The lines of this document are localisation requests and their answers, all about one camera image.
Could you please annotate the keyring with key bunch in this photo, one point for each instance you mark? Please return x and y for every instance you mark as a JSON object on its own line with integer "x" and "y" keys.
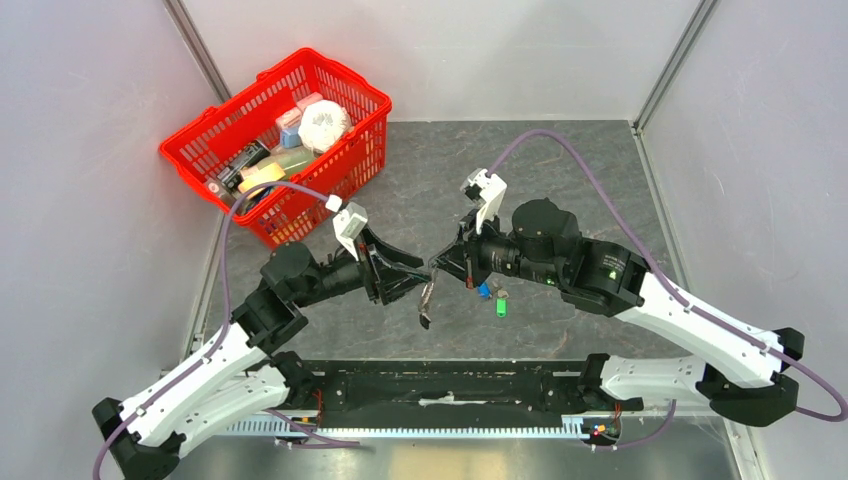
{"x": 425, "y": 300}

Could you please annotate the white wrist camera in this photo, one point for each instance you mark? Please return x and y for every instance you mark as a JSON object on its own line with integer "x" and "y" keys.
{"x": 348, "y": 221}
{"x": 487, "y": 191}

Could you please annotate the green bottle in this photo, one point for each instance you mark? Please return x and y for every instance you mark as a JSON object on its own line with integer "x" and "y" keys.
{"x": 292, "y": 161}

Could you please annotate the blue tag key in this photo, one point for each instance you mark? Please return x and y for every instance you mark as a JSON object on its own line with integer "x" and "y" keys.
{"x": 483, "y": 291}

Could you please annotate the green tag key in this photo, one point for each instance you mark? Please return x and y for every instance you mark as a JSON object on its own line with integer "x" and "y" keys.
{"x": 501, "y": 296}

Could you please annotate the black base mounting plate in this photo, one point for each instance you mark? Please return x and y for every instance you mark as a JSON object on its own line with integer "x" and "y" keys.
{"x": 450, "y": 394}

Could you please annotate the white slotted cable duct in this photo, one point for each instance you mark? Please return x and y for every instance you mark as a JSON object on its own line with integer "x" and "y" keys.
{"x": 264, "y": 425}

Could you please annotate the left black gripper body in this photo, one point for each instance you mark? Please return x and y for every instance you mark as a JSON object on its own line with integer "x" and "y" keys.
{"x": 371, "y": 277}

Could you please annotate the blue small box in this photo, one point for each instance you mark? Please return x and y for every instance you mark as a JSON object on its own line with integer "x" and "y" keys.
{"x": 289, "y": 138}

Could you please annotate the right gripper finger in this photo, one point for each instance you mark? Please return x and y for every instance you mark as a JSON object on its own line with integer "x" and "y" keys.
{"x": 457, "y": 248}
{"x": 457, "y": 268}

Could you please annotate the white round package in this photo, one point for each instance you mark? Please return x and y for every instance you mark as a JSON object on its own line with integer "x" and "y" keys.
{"x": 322, "y": 125}

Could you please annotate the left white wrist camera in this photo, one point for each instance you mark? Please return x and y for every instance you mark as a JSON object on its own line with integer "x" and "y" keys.
{"x": 348, "y": 221}

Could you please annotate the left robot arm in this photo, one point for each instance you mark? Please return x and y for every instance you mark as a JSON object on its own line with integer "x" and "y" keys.
{"x": 242, "y": 369}

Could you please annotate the yellow box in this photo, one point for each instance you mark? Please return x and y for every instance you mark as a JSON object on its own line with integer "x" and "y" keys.
{"x": 254, "y": 176}

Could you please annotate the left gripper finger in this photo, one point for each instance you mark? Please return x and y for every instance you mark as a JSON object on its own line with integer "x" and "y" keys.
{"x": 374, "y": 244}
{"x": 396, "y": 283}

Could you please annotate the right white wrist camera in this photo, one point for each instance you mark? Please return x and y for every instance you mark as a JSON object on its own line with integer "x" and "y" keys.
{"x": 487, "y": 191}

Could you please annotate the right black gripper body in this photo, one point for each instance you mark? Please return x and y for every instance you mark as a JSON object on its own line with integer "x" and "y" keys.
{"x": 487, "y": 249}

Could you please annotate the red plastic shopping basket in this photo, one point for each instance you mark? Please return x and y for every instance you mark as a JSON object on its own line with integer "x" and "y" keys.
{"x": 200, "y": 150}

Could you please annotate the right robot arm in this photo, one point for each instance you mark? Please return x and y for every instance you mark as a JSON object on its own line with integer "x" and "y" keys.
{"x": 736, "y": 370}

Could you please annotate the pink white box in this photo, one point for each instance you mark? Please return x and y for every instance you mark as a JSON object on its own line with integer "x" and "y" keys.
{"x": 292, "y": 117}

